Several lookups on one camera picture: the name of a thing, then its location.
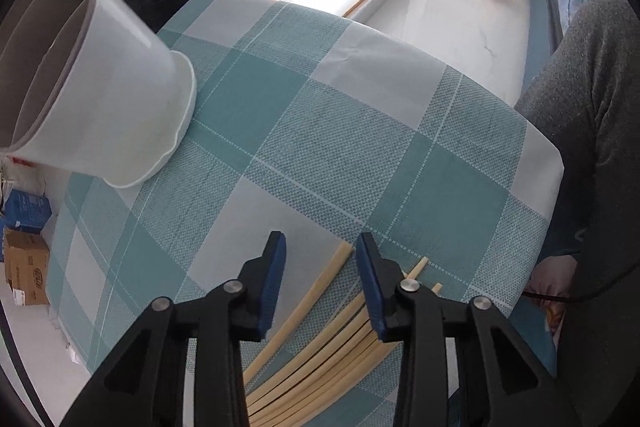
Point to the teal plaid tablecloth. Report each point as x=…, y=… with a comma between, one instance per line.
x=325, y=132

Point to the bundle of chopsticks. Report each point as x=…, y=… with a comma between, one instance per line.
x=303, y=302

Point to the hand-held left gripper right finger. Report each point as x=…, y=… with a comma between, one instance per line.
x=370, y=287

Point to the brown cardboard box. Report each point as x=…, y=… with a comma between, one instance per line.
x=25, y=267

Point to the person's right hand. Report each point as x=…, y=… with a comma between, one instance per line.
x=555, y=274

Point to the person's right forearm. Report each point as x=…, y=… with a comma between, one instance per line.
x=590, y=107

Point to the blue cardboard box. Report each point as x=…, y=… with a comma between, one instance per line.
x=27, y=209

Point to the white plastic cup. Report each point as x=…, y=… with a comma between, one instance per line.
x=125, y=82

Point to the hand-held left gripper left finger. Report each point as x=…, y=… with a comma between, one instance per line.
x=272, y=282

